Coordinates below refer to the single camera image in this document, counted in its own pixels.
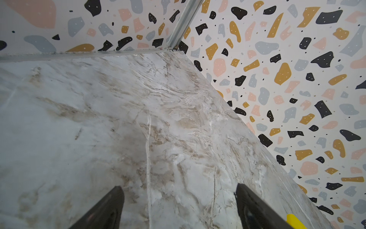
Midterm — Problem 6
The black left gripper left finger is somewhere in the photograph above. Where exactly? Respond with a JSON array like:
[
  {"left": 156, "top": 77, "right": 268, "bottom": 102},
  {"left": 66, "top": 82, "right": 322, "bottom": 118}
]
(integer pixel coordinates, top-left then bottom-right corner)
[{"left": 70, "top": 186, "right": 124, "bottom": 229}]

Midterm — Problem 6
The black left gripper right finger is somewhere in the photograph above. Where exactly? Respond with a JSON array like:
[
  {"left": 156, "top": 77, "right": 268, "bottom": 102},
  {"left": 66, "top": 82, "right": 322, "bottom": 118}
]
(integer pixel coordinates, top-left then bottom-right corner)
[{"left": 234, "top": 183, "right": 292, "bottom": 229}]

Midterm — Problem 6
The yellow plastic bin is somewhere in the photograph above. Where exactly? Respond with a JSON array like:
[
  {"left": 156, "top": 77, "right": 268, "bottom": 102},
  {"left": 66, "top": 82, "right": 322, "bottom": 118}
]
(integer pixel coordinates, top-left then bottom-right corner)
[{"left": 286, "top": 214, "right": 307, "bottom": 229}]

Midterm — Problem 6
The left corner metal post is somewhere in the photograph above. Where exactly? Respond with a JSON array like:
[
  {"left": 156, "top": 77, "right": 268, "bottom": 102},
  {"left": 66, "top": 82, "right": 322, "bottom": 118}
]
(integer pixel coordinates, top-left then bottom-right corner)
[{"left": 163, "top": 0, "right": 203, "bottom": 51}]

